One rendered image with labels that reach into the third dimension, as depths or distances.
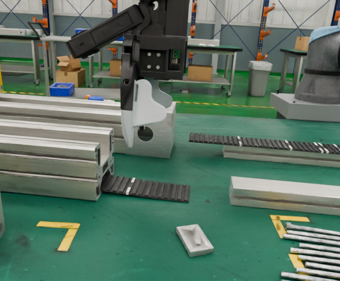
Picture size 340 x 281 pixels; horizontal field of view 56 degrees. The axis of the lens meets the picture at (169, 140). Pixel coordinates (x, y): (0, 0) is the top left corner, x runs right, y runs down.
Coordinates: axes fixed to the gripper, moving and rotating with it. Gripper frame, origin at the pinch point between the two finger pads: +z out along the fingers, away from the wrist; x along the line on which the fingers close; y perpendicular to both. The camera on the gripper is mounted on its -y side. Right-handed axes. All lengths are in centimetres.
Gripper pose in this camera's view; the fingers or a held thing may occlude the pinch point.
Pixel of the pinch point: (132, 130)
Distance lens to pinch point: 48.3
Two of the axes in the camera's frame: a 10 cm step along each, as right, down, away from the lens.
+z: -0.6, 9.4, 3.3
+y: 9.9, 0.9, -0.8
